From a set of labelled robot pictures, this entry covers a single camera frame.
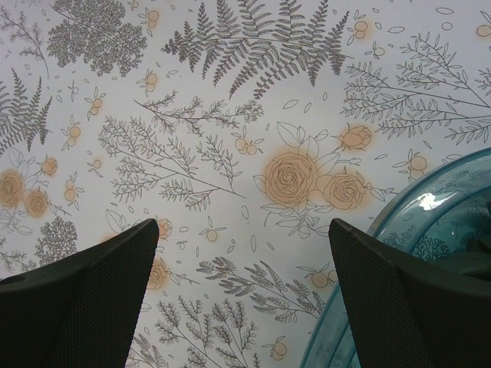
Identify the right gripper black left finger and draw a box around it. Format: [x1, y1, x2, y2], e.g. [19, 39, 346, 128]
[1, 218, 159, 367]

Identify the floral patterned table mat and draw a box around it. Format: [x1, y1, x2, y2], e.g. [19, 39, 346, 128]
[1, 1, 490, 367]

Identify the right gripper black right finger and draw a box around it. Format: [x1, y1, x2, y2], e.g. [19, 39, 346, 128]
[329, 218, 490, 367]

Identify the teal plastic basket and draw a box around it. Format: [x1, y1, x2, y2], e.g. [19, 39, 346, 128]
[300, 149, 490, 367]

